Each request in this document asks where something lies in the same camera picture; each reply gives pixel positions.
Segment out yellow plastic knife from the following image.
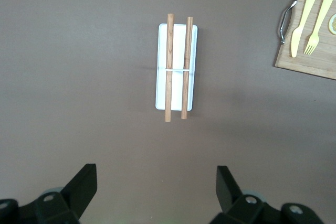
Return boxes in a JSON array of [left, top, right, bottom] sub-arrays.
[[290, 0, 319, 58]]

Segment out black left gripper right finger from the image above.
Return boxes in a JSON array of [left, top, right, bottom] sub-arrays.
[[209, 165, 325, 224]]

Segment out yellow plastic fork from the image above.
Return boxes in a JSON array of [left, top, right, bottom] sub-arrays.
[[303, 0, 335, 56]]

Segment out lemon slice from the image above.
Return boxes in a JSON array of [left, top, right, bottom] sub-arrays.
[[328, 13, 336, 35]]

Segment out brown table cover mat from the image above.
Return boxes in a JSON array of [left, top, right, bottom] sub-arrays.
[[0, 0, 336, 224]]

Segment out wooden rod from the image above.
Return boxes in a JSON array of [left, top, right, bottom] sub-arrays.
[[164, 13, 175, 123], [181, 16, 194, 120]]

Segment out white rack tray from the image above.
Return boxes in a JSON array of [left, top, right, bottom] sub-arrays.
[[154, 23, 198, 111]]

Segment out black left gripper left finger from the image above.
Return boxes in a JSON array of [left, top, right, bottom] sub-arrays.
[[0, 163, 98, 224]]

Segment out bamboo cutting board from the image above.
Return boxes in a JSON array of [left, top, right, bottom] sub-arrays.
[[272, 0, 336, 80]]

